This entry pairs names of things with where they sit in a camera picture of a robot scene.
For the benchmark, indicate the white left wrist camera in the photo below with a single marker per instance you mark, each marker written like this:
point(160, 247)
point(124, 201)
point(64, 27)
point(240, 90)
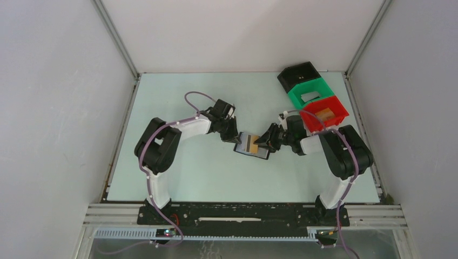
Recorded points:
point(230, 113)

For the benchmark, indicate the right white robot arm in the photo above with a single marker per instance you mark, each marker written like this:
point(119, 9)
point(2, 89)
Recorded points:
point(346, 154)

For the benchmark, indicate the red plastic bin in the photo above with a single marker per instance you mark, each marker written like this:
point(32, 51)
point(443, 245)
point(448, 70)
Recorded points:
point(312, 121)

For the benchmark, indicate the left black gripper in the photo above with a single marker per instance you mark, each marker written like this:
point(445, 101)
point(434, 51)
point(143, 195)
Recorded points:
point(233, 137)

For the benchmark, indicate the blue grey credit card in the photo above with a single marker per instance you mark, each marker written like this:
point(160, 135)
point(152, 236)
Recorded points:
point(243, 146)

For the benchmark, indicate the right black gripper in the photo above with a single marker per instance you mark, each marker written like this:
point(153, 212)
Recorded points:
point(264, 141)

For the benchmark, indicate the black plastic bin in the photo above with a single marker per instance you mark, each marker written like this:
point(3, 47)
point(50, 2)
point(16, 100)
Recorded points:
point(290, 76)

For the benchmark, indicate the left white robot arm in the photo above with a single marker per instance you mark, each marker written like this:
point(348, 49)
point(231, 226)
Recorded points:
point(158, 145)

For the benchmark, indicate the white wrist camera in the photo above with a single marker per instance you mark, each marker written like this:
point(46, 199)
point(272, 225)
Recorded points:
point(283, 119)
point(230, 113)

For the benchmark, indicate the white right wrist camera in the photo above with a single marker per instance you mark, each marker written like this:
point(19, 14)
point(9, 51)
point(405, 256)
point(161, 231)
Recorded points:
point(283, 119)

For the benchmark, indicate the white card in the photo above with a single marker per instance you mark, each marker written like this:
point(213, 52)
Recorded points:
point(306, 97)

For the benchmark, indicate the orange brown credit card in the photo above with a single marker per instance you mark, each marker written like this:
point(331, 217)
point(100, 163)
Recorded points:
point(252, 147)

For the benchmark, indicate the black card holder wallet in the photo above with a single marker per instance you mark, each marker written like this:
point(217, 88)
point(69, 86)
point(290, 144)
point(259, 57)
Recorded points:
point(262, 152)

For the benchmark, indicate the aluminium frame rail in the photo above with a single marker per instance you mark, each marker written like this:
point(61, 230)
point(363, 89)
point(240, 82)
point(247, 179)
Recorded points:
point(120, 220)

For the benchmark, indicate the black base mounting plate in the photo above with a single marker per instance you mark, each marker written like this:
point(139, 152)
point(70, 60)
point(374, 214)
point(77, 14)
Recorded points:
point(242, 219)

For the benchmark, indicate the green plastic bin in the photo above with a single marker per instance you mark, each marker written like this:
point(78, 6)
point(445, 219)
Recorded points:
point(307, 92)

